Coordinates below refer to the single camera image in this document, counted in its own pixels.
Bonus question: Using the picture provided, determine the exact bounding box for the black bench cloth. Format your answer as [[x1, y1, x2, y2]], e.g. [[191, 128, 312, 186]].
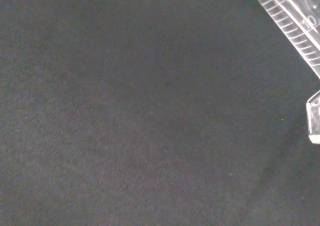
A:
[[0, 0, 320, 226]]

